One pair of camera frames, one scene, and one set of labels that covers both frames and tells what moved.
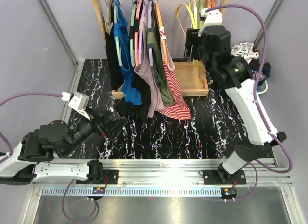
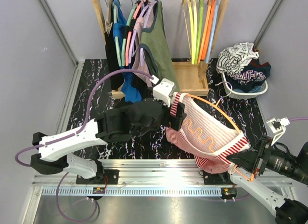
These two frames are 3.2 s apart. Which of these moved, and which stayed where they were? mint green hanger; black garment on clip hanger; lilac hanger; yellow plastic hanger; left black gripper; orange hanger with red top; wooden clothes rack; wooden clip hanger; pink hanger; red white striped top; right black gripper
Moved: yellow plastic hanger; lilac hanger; orange hanger with red top; right black gripper; red white striped top; left black gripper; pink hanger
Stayed: wooden clothes rack; black garment on clip hanger; wooden clip hanger; mint green hanger
